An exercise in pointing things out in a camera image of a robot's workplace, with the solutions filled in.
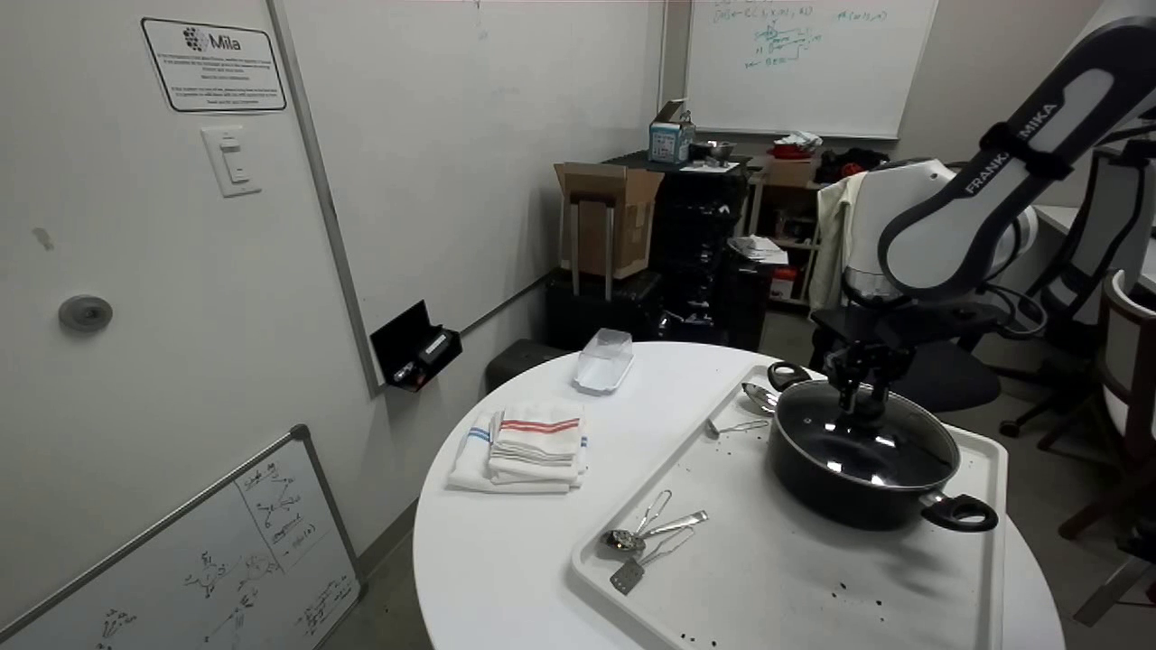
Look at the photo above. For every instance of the white plastic tray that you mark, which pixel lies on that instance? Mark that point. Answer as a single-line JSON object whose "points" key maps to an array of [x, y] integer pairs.
{"points": [[769, 563]]}

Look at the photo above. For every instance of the cream jacket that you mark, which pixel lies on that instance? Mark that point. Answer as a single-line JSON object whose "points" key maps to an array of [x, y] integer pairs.
{"points": [[833, 239]]}

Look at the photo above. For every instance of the clear plastic container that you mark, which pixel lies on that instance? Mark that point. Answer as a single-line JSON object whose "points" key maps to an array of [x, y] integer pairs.
{"points": [[601, 361]]}

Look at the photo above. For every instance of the black shelf unit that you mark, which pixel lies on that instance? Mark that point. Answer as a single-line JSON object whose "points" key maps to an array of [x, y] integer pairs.
{"points": [[697, 254]]}

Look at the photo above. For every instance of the glass lid with black knob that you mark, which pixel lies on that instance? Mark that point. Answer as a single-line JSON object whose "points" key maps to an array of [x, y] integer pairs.
{"points": [[885, 464]]}

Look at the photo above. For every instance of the white light switch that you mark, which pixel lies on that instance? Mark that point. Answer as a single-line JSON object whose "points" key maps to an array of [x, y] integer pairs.
{"points": [[227, 159]]}

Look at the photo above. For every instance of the whiteboard with green writing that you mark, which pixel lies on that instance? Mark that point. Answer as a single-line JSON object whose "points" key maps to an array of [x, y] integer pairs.
{"points": [[808, 65]]}

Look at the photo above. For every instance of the white wall sign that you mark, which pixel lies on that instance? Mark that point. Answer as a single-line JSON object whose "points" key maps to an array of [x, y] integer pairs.
{"points": [[215, 64]]}

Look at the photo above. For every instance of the cardboard box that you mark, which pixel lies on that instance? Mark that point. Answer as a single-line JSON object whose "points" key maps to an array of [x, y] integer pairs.
{"points": [[627, 210]]}

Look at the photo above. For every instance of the blue tissue box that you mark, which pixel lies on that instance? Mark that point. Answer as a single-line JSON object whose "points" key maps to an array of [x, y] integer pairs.
{"points": [[669, 138]]}

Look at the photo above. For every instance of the small leaning whiteboard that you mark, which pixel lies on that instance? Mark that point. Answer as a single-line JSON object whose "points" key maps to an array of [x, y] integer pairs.
{"points": [[241, 552]]}

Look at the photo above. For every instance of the wooden shelf with items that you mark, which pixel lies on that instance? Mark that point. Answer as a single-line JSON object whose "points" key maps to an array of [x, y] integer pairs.
{"points": [[789, 204]]}

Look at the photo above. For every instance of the large wall whiteboard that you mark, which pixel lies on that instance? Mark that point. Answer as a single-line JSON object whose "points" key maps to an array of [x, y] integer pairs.
{"points": [[483, 155]]}

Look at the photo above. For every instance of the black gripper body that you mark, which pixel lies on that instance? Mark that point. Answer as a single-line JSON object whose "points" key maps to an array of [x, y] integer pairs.
{"points": [[860, 367]]}

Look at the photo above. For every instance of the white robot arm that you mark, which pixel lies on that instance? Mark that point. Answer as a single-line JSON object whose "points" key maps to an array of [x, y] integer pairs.
{"points": [[963, 230]]}

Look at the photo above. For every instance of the round grey wall fixture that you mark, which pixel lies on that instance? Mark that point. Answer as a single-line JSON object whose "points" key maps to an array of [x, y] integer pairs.
{"points": [[85, 314]]}

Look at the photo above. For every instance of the white mesh office chair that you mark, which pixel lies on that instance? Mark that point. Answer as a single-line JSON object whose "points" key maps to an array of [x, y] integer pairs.
{"points": [[1104, 239]]}

